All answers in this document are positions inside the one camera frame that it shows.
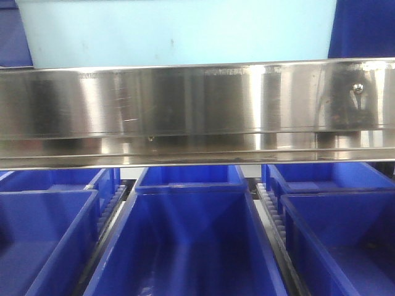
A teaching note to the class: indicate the light blue plastic bin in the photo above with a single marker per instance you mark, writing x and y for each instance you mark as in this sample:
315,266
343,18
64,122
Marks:
136,33

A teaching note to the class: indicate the blue bin rear middle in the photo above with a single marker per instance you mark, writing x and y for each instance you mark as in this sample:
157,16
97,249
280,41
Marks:
191,179

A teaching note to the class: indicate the blue bin front middle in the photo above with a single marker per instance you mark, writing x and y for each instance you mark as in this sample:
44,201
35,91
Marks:
188,243

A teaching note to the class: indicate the blue bin rear right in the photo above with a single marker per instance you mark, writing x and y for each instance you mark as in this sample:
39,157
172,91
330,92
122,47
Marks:
312,178

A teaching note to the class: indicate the blue bin rear left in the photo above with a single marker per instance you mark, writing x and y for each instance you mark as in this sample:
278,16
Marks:
104,180

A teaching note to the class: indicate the white roller track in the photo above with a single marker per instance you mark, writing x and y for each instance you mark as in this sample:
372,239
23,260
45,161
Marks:
277,222
106,208

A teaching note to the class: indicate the white roller track left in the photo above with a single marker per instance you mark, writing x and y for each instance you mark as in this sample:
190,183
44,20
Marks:
106,208

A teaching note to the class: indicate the blue bin front right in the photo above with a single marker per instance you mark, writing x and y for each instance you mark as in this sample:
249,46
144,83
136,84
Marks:
342,243

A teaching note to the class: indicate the blue bin front left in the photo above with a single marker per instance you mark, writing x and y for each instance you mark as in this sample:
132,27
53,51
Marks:
46,239

